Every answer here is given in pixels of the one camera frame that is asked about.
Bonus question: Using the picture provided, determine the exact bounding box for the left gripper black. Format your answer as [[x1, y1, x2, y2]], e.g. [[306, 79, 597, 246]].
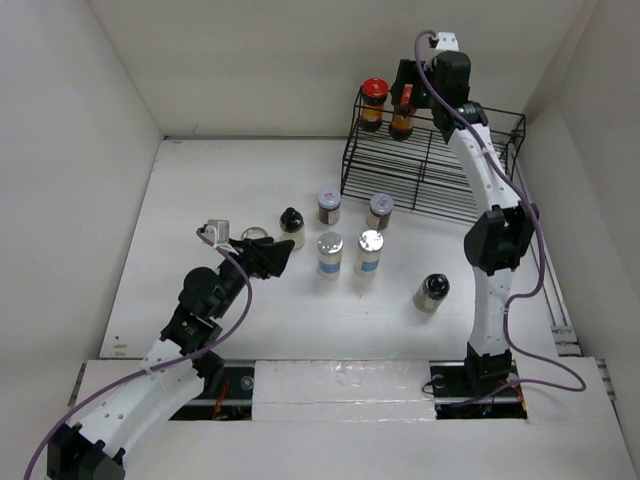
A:
[[212, 236, 292, 318]]

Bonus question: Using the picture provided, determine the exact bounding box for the clear glass jar silver rim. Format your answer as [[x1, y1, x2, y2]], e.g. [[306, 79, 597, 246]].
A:
[[241, 226, 269, 240]]

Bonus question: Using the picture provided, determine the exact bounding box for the black wire rack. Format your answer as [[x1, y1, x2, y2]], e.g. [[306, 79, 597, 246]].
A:
[[339, 87, 527, 226]]

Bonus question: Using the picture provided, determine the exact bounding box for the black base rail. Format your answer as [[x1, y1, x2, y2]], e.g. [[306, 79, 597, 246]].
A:
[[173, 360, 528, 423]]

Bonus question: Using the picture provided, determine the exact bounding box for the purple cable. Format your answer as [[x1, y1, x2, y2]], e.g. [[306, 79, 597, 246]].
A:
[[22, 227, 255, 480], [413, 29, 587, 404]]

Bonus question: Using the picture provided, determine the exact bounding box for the white lid dark sauce jar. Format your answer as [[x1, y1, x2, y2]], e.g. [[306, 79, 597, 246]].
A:
[[317, 188, 342, 225]]

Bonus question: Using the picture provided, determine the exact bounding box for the white lid brown sauce jar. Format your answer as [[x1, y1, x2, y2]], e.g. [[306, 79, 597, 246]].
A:
[[366, 193, 394, 231]]

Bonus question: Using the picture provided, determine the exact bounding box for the red lid sauce jar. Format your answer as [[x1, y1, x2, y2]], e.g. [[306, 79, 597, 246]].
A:
[[389, 84, 415, 141], [358, 77, 389, 132]]

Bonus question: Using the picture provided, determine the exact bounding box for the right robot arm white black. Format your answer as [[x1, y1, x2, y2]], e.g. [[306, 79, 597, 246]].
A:
[[391, 51, 538, 397]]

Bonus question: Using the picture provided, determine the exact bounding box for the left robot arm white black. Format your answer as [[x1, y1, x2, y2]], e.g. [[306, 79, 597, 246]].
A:
[[45, 237, 294, 479]]

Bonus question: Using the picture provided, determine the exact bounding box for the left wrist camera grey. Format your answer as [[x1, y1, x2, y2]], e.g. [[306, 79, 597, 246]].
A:
[[196, 219, 230, 247]]

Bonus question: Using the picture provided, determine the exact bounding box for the black cap beige spice bottle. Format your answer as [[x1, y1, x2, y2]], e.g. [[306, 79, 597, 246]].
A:
[[413, 273, 450, 313]]

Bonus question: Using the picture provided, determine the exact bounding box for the silver lid bead bottle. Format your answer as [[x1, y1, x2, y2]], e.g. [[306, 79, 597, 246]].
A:
[[317, 232, 343, 280], [354, 230, 384, 278]]

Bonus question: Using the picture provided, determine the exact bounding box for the black cap white powder bottle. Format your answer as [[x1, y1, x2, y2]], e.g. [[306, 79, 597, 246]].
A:
[[279, 207, 306, 250]]

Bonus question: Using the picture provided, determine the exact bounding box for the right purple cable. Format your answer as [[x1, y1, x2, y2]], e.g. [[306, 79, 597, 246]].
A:
[[413, 29, 587, 404]]

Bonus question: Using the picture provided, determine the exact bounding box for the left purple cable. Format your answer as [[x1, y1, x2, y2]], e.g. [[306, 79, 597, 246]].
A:
[[22, 227, 255, 480]]

